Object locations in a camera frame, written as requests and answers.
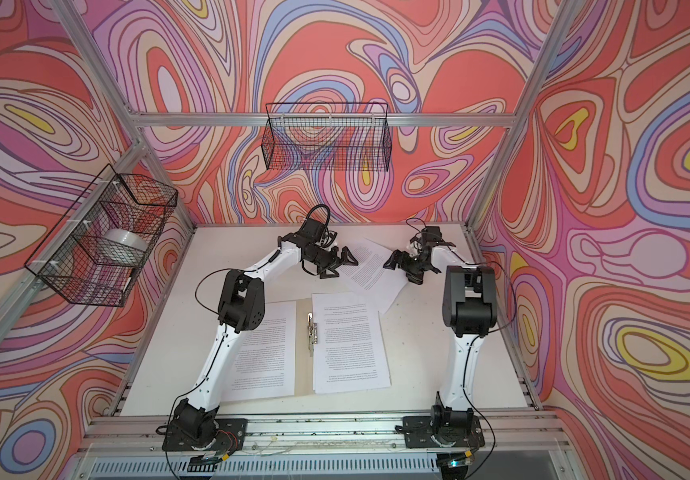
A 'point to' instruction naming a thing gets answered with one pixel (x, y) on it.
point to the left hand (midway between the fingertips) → (352, 266)
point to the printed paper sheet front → (348, 346)
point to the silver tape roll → (121, 247)
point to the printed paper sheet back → (369, 278)
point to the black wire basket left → (95, 252)
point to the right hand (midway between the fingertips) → (395, 274)
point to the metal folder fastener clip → (312, 333)
